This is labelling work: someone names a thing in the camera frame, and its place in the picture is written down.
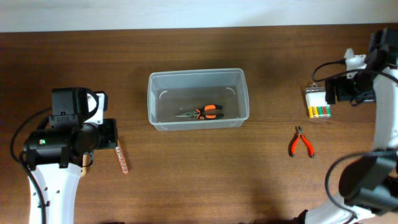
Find orange black needle-nose pliers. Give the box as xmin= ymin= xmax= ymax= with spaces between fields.
xmin=175 ymin=105 xmax=224 ymax=120

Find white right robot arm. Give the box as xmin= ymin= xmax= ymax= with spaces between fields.
xmin=293 ymin=27 xmax=397 ymax=223

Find pack of coloured bits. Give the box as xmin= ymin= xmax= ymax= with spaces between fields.
xmin=305 ymin=83 xmax=331 ymax=118

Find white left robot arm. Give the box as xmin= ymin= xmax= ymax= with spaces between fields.
xmin=20 ymin=87 xmax=118 ymax=223

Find clear plastic container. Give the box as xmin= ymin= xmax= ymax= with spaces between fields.
xmin=147 ymin=68 xmax=250 ymax=131

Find orange socket rail strip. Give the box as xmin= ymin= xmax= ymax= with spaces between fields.
xmin=115 ymin=141 xmax=129 ymax=174

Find small red cutting pliers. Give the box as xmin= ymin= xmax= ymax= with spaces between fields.
xmin=289 ymin=125 xmax=315 ymax=159

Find orange scraper wooden handle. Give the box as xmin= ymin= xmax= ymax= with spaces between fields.
xmin=81 ymin=154 xmax=88 ymax=177

